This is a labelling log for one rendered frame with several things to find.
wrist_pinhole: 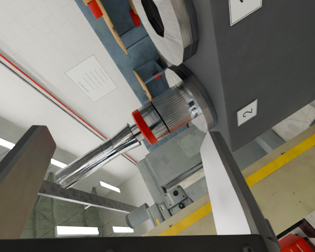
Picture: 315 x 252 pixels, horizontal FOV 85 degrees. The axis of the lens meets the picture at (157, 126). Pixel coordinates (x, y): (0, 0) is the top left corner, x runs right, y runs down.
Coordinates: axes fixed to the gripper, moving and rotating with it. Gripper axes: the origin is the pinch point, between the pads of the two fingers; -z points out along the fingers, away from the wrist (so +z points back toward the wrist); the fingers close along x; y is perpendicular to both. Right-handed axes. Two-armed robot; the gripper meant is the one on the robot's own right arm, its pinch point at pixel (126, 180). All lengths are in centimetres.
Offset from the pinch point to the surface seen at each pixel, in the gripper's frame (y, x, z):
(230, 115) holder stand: 1.3, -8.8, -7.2
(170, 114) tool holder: 3.4, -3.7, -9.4
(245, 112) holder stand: 1.2, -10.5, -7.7
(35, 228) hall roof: 632, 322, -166
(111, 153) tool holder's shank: 7.8, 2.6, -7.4
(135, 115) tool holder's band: 4.1, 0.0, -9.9
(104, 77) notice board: 242, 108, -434
